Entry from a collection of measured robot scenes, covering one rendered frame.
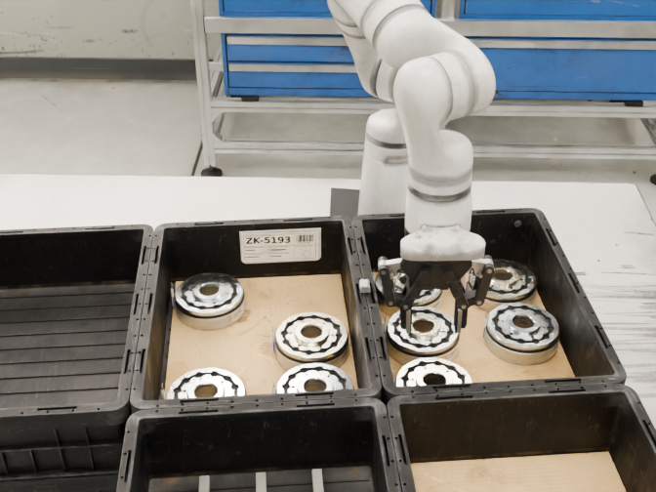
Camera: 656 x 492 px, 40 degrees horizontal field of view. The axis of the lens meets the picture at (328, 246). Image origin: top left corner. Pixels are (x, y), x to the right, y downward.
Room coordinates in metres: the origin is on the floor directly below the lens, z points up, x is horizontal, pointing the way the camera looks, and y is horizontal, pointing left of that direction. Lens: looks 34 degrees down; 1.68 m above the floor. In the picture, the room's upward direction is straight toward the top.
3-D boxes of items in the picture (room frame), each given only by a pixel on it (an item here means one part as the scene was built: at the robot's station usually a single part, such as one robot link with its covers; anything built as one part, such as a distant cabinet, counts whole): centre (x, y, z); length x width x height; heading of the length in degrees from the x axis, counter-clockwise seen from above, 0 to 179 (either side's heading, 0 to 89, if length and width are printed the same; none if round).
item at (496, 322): (0.99, -0.28, 0.86); 0.10 x 0.10 x 0.01
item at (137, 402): (0.97, 0.10, 0.92); 0.40 x 0.30 x 0.02; 4
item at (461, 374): (0.87, -0.14, 0.86); 0.10 x 0.10 x 0.01
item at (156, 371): (0.97, 0.10, 0.87); 0.40 x 0.30 x 0.11; 4
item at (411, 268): (0.87, -0.13, 1.07); 0.08 x 0.08 x 0.09
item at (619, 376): (0.99, -0.20, 0.92); 0.40 x 0.30 x 0.02; 4
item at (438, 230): (0.85, -0.12, 1.15); 0.11 x 0.09 x 0.06; 179
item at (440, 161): (0.86, -0.11, 1.24); 0.09 x 0.07 x 0.15; 117
